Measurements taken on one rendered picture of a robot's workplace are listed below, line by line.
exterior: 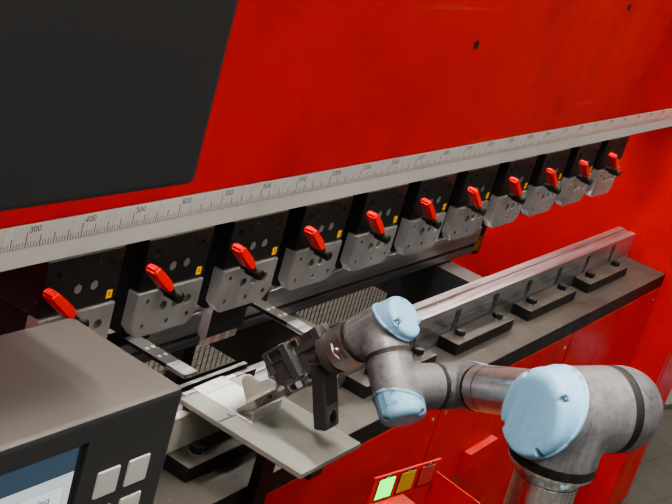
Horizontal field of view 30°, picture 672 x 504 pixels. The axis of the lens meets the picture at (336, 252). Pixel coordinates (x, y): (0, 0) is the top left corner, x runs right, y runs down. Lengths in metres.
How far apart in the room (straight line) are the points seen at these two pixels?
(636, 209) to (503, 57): 1.57
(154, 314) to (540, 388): 0.63
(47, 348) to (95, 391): 0.06
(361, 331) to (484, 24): 0.76
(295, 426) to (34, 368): 1.30
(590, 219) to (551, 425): 2.59
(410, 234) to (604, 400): 0.99
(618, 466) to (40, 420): 3.56
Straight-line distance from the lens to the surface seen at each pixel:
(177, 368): 2.23
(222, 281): 2.03
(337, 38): 2.03
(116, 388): 0.88
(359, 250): 2.37
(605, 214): 4.11
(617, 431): 1.64
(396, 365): 1.94
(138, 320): 1.90
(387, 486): 2.45
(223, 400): 2.17
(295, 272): 2.20
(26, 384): 0.87
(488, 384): 1.93
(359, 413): 2.54
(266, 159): 1.99
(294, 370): 2.06
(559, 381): 1.59
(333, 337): 2.01
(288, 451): 2.08
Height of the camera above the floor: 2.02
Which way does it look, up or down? 20 degrees down
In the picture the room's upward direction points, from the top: 16 degrees clockwise
